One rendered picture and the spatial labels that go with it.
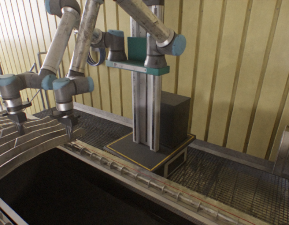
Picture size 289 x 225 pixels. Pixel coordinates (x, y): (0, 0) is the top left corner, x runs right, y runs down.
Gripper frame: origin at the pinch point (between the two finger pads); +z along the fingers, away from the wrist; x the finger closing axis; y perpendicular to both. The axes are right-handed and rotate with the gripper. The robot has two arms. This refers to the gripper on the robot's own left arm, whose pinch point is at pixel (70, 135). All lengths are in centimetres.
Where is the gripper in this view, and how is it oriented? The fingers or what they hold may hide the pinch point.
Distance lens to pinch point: 130.4
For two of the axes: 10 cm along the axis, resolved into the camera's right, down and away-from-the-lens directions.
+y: 5.6, -3.3, 7.6
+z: 0.0, 9.2, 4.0
